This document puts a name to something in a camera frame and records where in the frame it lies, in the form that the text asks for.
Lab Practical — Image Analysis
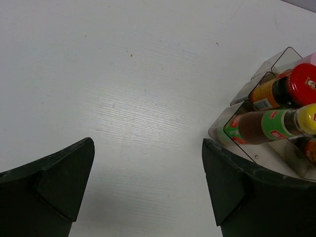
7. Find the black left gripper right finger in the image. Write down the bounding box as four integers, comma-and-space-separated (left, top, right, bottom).
202, 139, 316, 237

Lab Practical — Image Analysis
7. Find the yellow cap sauce bottle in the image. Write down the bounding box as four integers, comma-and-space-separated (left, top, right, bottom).
219, 104, 316, 145

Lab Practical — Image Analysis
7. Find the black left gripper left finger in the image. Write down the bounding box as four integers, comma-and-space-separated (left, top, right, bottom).
0, 137, 95, 237

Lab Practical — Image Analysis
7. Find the clear tiered organizer rack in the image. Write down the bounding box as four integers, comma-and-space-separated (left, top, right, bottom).
208, 47, 316, 182

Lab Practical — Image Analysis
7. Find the red lid chili jar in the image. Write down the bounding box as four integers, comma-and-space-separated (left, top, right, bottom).
293, 137, 316, 166

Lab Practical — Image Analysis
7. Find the pink cap spice shaker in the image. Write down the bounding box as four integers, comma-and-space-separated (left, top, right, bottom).
296, 52, 316, 66

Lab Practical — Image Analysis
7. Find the red lid dark sauce jar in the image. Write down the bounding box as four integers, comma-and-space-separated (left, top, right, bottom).
248, 63, 316, 111

